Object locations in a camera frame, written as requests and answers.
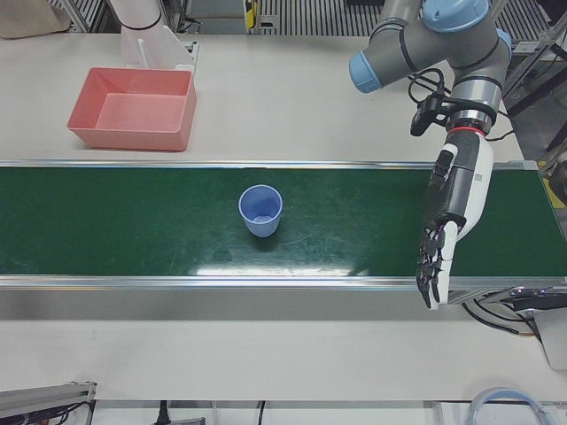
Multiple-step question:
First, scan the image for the green conveyor belt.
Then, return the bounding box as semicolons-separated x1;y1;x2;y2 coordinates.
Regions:
0;158;567;322

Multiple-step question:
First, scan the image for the beige bag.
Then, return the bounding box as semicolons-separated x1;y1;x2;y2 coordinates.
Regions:
0;0;72;40

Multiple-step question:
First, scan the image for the pink plastic box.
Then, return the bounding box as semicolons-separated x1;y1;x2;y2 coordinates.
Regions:
66;66;198;153

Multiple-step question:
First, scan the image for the blue plastic cup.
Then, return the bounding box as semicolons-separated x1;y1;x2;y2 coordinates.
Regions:
237;184;284;239

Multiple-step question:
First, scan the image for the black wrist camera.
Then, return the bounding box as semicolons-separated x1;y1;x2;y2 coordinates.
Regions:
409;95;448;137

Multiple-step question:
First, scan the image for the yellow black striped post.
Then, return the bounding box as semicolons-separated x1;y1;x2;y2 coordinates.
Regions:
242;0;261;33

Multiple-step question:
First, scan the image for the light blue ring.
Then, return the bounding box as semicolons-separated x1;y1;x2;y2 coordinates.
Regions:
468;386;545;425

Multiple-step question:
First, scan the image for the black camera cable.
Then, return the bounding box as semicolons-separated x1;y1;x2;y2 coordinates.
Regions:
406;67;447;104

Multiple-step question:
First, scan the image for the white box device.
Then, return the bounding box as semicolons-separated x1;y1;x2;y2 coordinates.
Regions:
530;305;567;371

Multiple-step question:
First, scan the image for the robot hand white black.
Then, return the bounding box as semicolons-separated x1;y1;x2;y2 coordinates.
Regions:
415;127;496;311

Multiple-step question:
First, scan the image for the grey ribbed metal panel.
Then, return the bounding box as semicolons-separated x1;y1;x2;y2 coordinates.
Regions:
259;0;384;37

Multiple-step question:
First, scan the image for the aluminium profile rail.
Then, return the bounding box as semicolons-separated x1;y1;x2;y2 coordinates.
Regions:
0;380;97;425

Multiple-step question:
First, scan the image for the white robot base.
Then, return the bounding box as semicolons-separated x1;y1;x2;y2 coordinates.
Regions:
107;0;197;72

